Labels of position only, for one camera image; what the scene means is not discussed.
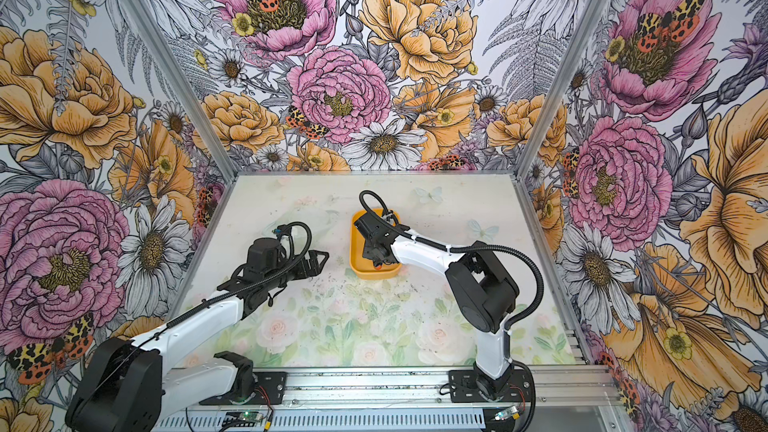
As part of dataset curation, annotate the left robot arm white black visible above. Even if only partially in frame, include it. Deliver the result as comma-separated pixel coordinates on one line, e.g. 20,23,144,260
65,238,329,431

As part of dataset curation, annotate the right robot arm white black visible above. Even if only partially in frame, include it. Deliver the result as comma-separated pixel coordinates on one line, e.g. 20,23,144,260
353,212,519,400

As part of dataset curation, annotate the yellow plastic bin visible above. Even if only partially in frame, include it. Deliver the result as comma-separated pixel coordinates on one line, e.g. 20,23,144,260
349,208,404,281

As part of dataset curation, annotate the left green circuit board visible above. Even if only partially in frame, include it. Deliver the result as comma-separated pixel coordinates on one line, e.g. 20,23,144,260
221,411,268,430

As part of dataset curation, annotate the green circuit board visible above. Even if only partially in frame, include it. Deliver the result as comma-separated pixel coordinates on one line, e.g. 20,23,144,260
221,411,268,430
494,405,520,421

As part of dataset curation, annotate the right green circuit board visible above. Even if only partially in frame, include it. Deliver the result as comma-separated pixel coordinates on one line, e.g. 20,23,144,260
494,405,520,421

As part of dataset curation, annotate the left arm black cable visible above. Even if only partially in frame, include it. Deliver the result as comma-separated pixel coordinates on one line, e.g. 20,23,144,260
164,221,314,331

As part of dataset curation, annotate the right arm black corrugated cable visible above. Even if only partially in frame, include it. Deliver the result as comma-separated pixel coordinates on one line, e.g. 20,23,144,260
358,190,545,332

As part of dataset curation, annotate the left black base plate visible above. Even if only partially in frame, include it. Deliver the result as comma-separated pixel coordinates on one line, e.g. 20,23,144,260
199,371,288,406

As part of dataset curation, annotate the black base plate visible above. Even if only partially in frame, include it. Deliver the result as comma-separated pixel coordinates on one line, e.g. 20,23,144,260
199,371,288,406
448,366,535,404

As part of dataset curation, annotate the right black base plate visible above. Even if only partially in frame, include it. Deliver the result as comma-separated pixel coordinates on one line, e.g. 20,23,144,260
448,366,535,404

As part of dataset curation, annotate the white ventilated cable duct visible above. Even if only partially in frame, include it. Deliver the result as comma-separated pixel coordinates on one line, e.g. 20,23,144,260
154,408,486,431

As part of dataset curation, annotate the aluminium front rail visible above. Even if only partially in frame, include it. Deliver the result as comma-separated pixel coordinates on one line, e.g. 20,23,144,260
149,365,625,412

